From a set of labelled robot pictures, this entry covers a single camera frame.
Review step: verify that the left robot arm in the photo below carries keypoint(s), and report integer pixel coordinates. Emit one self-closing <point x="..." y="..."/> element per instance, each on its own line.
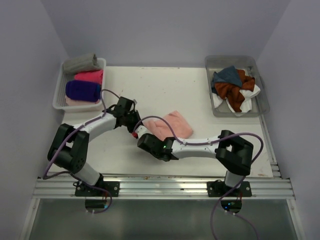
<point x="69" y="148"/>

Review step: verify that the purple rolled towel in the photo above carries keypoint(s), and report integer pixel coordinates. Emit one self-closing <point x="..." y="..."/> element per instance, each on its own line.
<point x="83" y="91"/>

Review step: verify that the blue grey towel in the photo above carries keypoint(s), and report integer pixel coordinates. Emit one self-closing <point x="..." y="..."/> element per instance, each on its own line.
<point x="227" y="75"/>

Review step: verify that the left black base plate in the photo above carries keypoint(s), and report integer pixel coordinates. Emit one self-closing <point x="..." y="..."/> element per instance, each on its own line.
<point x="101" y="189"/>

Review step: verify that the aluminium mounting rail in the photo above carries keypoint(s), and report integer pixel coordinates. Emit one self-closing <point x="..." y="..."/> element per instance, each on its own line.
<point x="163" y="187"/>

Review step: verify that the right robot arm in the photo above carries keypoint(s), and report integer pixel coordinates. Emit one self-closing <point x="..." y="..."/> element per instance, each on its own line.
<point x="231" y="150"/>

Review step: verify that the white plastic basket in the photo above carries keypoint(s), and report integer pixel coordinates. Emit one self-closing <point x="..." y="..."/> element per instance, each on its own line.
<point x="59" y="102"/>

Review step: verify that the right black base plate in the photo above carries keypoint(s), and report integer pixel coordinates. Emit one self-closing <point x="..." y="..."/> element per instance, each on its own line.
<point x="218" y="188"/>

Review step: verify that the pale pink rolled towel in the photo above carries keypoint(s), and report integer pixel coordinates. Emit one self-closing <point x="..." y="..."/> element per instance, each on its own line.
<point x="75" y="103"/>

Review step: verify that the hot pink rolled towel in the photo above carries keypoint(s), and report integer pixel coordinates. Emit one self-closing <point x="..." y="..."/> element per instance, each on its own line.
<point x="90" y="76"/>

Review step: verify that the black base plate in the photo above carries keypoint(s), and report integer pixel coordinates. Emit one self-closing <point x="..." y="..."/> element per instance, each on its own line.
<point x="101" y="189"/>
<point x="218" y="188"/>

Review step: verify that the brown towel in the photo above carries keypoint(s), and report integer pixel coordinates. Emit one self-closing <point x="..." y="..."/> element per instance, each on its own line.
<point x="232" y="92"/>

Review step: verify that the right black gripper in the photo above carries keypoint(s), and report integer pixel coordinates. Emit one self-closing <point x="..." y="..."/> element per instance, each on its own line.
<point x="153" y="154"/>

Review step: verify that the light pink towel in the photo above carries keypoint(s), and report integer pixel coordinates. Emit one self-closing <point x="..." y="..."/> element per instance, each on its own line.
<point x="177" y="122"/>

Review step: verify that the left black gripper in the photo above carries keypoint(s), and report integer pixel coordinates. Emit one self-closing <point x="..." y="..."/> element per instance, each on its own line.
<point x="135" y="113"/>

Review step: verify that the white cloth in bin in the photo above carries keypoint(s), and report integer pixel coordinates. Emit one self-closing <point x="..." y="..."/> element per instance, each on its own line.
<point x="245" y="107"/>

